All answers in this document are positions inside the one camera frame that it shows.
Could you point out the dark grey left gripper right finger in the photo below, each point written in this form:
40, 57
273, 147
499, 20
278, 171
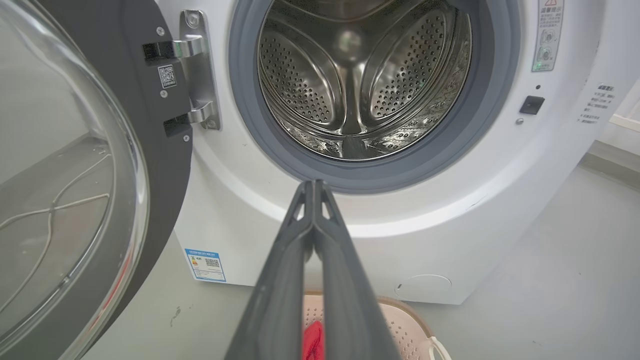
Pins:
350, 300

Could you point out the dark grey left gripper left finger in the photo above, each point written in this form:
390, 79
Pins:
277, 300

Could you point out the red cloth garment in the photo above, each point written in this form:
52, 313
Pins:
313, 342

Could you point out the cream perforated laundry basket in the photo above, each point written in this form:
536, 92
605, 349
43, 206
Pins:
405, 330

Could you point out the stainless steel washing machine drum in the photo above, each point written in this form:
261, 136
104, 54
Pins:
360, 75

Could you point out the round white filter cover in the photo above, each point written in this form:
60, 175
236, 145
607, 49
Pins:
422, 288

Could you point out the blue energy label sticker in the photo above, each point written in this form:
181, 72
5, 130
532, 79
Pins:
205, 265

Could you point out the white front-load washing machine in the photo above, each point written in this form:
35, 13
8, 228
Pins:
450, 225

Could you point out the grey rubber door gasket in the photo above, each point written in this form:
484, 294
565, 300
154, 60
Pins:
245, 100

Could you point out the chrome door hinge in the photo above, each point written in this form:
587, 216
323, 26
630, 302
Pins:
200, 75

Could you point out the white QR code sticker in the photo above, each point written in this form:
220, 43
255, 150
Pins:
167, 76

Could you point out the black door latch socket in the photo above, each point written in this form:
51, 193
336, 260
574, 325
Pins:
531, 105

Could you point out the small text sticker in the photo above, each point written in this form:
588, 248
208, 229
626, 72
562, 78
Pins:
597, 102

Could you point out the warning sticker with triangle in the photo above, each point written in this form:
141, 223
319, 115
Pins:
547, 35

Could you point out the washing machine glass door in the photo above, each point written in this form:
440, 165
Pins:
75, 175

